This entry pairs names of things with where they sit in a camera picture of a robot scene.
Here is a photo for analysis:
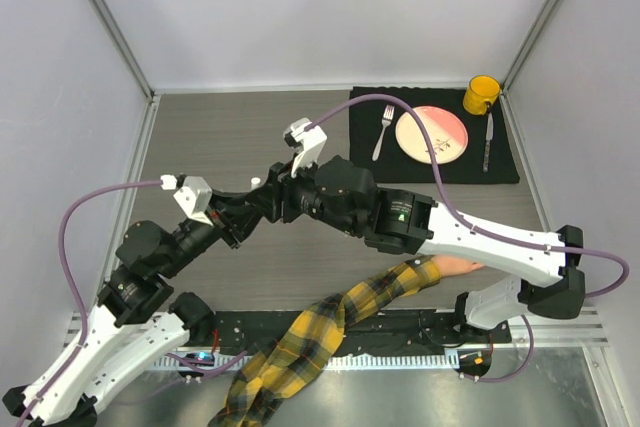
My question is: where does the mannequin hand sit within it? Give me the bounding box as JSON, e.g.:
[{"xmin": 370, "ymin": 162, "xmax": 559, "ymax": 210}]
[{"xmin": 431, "ymin": 255, "xmax": 484, "ymax": 277}]

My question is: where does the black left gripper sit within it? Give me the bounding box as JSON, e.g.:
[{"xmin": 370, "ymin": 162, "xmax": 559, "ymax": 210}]
[{"xmin": 161, "ymin": 188, "xmax": 263, "ymax": 277}]

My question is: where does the knife with mottled handle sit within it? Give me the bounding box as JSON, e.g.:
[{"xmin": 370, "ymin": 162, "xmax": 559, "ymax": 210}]
[{"xmin": 482, "ymin": 112, "xmax": 494, "ymax": 173}]

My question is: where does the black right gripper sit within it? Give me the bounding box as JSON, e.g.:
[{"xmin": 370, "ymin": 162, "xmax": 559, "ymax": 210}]
[{"xmin": 247, "ymin": 151, "xmax": 362, "ymax": 239}]

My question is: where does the pink and cream plate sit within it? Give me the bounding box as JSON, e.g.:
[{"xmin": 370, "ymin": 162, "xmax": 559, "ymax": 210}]
[{"xmin": 395, "ymin": 106, "xmax": 469, "ymax": 165}]

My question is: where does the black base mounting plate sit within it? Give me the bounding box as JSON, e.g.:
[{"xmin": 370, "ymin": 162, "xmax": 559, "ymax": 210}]
[{"xmin": 214, "ymin": 309, "xmax": 512, "ymax": 357}]

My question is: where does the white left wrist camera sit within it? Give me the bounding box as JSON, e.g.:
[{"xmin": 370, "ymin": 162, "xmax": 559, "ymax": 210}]
[{"xmin": 160, "ymin": 174, "xmax": 213, "ymax": 226}]

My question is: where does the yellow plaid shirt sleeve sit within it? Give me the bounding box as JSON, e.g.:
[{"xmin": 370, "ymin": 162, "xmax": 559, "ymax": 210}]
[{"xmin": 209, "ymin": 256, "xmax": 442, "ymax": 426}]

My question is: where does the black cloth placemat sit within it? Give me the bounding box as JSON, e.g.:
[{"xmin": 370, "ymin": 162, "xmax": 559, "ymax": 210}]
[{"xmin": 349, "ymin": 86, "xmax": 520, "ymax": 185}]

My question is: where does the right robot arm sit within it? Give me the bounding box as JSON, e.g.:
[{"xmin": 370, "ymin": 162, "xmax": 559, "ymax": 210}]
[{"xmin": 247, "ymin": 156, "xmax": 586, "ymax": 342}]

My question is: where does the silver fork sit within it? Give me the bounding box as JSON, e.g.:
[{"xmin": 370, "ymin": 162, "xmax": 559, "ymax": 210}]
[{"xmin": 371, "ymin": 104, "xmax": 395, "ymax": 162}]

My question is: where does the aluminium frame rail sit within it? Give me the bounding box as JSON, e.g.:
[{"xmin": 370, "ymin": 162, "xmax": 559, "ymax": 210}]
[{"xmin": 63, "ymin": 306, "xmax": 609, "ymax": 348}]

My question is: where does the yellow mug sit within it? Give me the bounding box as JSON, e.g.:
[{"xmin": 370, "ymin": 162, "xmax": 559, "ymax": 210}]
[{"xmin": 463, "ymin": 75, "xmax": 501, "ymax": 116}]

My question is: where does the white slotted cable duct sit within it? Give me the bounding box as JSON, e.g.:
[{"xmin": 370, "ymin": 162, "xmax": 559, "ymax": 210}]
[{"xmin": 144, "ymin": 351, "xmax": 461, "ymax": 373}]

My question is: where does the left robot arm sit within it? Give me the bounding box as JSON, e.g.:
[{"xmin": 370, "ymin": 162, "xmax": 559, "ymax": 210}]
[{"xmin": 2, "ymin": 187, "xmax": 262, "ymax": 426}]

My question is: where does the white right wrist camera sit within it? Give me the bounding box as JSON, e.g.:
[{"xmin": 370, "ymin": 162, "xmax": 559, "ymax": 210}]
[{"xmin": 283, "ymin": 118, "xmax": 327, "ymax": 178}]

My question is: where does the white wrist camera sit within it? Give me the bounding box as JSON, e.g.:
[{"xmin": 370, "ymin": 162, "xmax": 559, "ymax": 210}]
[
  {"xmin": 283, "ymin": 118, "xmax": 327, "ymax": 178},
  {"xmin": 160, "ymin": 174, "xmax": 213, "ymax": 226}
]

